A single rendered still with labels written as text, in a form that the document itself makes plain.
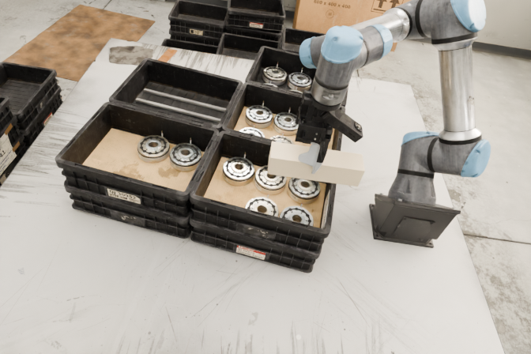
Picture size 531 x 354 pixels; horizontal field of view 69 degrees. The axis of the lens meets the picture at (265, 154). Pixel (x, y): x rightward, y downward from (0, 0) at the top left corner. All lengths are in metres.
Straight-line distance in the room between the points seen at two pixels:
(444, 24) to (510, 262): 1.77
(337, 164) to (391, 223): 0.42
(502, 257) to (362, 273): 1.46
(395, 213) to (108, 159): 0.93
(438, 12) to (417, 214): 0.60
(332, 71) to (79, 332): 0.90
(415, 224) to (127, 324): 0.91
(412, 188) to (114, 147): 0.98
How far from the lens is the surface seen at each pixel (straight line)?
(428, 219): 1.36
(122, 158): 1.35
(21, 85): 2.55
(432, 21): 1.21
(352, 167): 1.00
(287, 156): 0.98
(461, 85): 1.23
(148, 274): 1.23
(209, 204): 1.08
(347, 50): 0.79
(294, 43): 2.77
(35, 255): 1.34
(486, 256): 2.61
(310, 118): 0.90
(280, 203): 1.23
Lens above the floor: 1.78
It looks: 44 degrees down
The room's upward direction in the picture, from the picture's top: 11 degrees clockwise
